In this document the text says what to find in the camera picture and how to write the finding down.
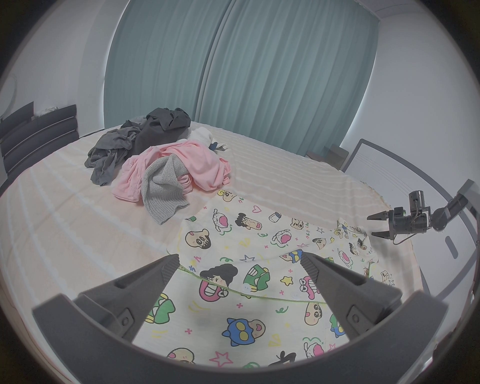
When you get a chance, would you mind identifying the bed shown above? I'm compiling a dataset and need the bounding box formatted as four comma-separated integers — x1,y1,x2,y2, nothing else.
0,125,480,370

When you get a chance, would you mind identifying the black padded chair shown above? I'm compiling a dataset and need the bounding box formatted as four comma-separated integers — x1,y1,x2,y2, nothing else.
0,101,80,185

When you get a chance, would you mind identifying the white garment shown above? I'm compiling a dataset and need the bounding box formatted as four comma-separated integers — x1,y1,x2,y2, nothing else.
184,127,230,153

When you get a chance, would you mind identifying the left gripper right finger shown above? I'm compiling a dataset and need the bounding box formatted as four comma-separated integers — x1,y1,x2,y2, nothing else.
302,252,403,340

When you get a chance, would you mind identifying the white printed pyjama top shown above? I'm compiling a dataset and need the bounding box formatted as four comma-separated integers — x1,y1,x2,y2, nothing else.
133,187,399,369

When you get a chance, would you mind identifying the dark grey garment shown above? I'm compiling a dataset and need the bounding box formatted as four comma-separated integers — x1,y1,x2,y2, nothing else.
84,120,145,187

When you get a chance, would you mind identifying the pink garment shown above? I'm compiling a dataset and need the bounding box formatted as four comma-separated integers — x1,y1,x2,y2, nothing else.
112,142,232,203

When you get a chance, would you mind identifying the black garment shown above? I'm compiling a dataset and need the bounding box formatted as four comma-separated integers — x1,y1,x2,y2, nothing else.
132,107,192,155

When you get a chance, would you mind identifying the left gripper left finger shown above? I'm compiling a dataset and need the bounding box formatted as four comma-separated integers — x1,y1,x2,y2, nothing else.
72,253,181,343

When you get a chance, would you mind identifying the grey bedside table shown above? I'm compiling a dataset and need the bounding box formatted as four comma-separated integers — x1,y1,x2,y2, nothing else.
305,144,352,172

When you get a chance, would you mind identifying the grey knitted garment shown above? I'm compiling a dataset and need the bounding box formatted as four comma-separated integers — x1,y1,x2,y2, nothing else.
140,154,192,226

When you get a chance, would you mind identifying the blue-green curtain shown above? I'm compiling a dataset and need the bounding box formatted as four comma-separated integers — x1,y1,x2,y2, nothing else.
102,0,230,132
195,0,380,158

